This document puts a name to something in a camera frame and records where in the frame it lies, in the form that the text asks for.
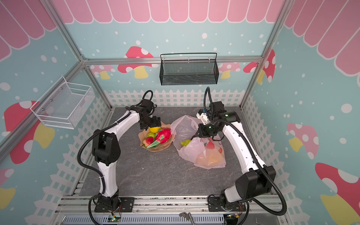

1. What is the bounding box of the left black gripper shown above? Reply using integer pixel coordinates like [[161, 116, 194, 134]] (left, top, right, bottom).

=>
[[140, 114, 161, 129]]

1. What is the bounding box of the yellow lemon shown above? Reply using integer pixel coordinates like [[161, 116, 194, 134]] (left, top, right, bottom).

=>
[[149, 127, 161, 134]]

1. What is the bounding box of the pink printed plastic bag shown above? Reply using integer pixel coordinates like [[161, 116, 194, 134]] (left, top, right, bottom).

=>
[[171, 115, 226, 169]]

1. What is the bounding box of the green custard apple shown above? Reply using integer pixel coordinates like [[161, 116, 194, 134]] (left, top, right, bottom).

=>
[[181, 139, 191, 146]]

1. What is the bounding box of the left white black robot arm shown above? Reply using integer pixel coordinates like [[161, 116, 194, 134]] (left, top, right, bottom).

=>
[[77, 90, 161, 212]]

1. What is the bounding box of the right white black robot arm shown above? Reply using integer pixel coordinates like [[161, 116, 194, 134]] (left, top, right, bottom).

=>
[[194, 88, 287, 216]]

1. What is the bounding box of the small green fruit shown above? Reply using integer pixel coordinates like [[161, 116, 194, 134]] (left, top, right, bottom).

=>
[[146, 132, 156, 138]]

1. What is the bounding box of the tan wavy fruit plate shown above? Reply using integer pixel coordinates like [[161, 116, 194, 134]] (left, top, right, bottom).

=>
[[138, 128, 175, 152]]

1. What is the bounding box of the red dragon fruit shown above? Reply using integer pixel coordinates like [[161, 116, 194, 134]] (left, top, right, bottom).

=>
[[154, 128, 171, 145]]

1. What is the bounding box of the black mesh wall basket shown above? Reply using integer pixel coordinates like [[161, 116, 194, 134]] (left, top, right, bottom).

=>
[[159, 52, 219, 86]]

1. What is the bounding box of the white wire wall basket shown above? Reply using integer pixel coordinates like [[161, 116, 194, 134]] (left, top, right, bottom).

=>
[[30, 77, 95, 129]]

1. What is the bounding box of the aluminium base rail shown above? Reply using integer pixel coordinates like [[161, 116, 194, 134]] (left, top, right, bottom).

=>
[[50, 195, 292, 225]]

